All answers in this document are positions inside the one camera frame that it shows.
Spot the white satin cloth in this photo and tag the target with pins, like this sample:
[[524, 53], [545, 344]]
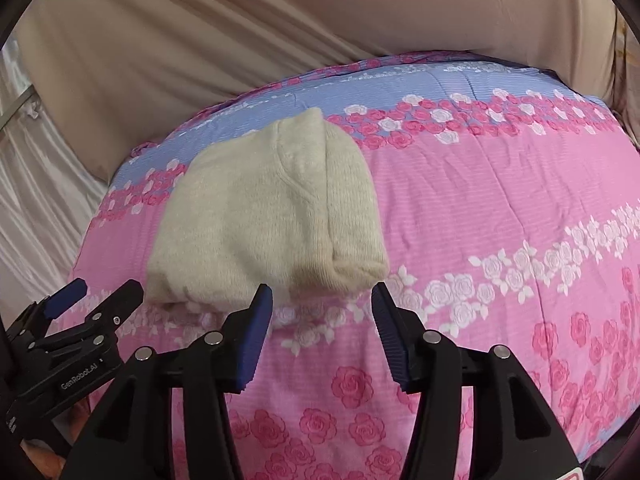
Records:
[[40, 200]]

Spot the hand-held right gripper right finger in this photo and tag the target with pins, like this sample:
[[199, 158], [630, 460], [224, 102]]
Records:
[[395, 340]]

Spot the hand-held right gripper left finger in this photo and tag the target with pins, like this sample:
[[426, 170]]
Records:
[[252, 340]]

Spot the cream knit cardigan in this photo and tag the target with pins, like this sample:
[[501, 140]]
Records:
[[260, 210]]

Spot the person's left forearm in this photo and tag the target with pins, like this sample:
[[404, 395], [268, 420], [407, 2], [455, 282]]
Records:
[[45, 460]]

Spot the pink floral blanket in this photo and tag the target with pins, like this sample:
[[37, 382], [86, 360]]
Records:
[[475, 200]]

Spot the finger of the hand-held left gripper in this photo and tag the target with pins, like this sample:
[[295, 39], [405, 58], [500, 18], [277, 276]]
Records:
[[65, 297], [117, 305]]

